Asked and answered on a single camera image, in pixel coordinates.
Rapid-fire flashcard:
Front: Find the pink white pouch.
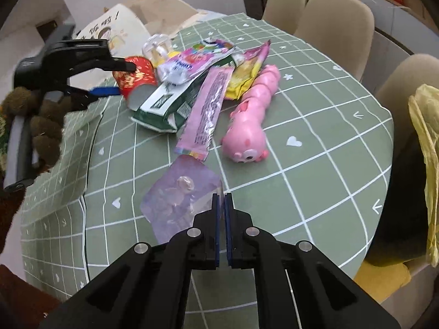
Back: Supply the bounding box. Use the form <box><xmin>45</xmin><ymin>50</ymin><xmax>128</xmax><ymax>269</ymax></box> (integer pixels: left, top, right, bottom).
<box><xmin>157</xmin><ymin>39</ymin><xmax>238</xmax><ymax>84</ymax></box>

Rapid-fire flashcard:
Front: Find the pink caterpillar toy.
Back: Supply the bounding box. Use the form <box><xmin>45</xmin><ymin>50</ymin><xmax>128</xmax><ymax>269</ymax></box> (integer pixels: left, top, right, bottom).
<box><xmin>220</xmin><ymin>65</ymin><xmax>282</xmax><ymax>163</ymax></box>

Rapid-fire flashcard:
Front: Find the beige folding food cover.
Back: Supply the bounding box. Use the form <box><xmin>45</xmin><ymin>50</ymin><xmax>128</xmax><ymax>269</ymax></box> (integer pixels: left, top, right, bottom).
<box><xmin>73</xmin><ymin>0</ymin><xmax>210</xmax><ymax>88</ymax></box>

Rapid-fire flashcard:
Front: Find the green checked tablecloth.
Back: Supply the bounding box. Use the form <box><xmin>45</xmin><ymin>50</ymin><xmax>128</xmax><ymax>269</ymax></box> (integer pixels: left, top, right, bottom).
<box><xmin>21</xmin><ymin>13</ymin><xmax>394</xmax><ymax>329</ymax></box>

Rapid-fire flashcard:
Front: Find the yellow pink candy wrapper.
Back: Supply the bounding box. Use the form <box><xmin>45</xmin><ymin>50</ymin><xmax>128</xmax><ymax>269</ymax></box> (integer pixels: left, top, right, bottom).
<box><xmin>224</xmin><ymin>41</ymin><xmax>271</xmax><ymax>101</ymax></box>

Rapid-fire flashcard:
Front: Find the yellow seat cushion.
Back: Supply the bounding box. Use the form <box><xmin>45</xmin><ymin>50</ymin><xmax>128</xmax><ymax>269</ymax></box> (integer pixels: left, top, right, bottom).
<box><xmin>353</xmin><ymin>259</ymin><xmax>412</xmax><ymax>304</ymax></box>

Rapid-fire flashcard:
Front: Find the white low cabinet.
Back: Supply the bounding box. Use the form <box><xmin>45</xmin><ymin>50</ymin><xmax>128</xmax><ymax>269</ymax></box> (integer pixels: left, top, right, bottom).
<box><xmin>284</xmin><ymin>0</ymin><xmax>439</xmax><ymax>91</ymax></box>

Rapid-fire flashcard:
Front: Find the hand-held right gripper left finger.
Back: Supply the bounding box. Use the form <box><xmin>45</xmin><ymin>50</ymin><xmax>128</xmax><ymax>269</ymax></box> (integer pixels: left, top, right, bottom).
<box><xmin>38</xmin><ymin>193</ymin><xmax>222</xmax><ymax>329</ymax></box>

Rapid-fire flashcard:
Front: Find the red gold snack packet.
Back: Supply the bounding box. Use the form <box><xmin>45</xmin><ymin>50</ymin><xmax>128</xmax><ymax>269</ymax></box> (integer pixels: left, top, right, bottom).
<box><xmin>113</xmin><ymin>56</ymin><xmax>159</xmax><ymax>110</ymax></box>

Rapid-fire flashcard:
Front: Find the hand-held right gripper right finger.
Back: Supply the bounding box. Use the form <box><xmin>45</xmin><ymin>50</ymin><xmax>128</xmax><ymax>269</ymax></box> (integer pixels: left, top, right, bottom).
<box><xmin>224</xmin><ymin>192</ymin><xmax>402</xmax><ymax>329</ymax></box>

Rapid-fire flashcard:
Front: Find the long pink foil wrapper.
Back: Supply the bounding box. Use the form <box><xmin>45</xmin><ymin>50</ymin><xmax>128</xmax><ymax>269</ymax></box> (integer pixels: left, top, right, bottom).
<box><xmin>175</xmin><ymin>67</ymin><xmax>234</xmax><ymax>161</ymax></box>

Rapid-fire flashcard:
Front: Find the purple translucent wrapper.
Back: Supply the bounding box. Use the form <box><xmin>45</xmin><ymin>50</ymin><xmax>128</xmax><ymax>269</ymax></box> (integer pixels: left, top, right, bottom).
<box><xmin>140</xmin><ymin>156</ymin><xmax>223</xmax><ymax>244</ymax></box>

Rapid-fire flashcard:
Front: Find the clear plastic container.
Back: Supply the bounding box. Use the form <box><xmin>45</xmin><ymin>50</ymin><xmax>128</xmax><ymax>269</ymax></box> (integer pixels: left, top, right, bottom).
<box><xmin>142</xmin><ymin>33</ymin><xmax>172</xmax><ymax>67</ymax></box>

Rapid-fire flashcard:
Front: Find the green white snack packet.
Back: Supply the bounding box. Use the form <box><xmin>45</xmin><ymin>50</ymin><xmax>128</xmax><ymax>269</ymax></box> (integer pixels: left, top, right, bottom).
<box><xmin>130</xmin><ymin>72</ymin><xmax>208</xmax><ymax>134</ymax></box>

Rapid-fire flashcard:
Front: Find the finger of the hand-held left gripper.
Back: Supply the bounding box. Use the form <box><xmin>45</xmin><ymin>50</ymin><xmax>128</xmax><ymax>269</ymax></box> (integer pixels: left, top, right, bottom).
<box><xmin>51</xmin><ymin>39</ymin><xmax>137</xmax><ymax>76</ymax></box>
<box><xmin>51</xmin><ymin>87</ymin><xmax>122</xmax><ymax>111</ymax></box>

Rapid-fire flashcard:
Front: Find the person's left hand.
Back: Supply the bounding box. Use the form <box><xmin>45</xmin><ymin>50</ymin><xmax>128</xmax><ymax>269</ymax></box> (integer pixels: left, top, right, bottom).
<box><xmin>0</xmin><ymin>87</ymin><xmax>73</xmax><ymax>174</ymax></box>

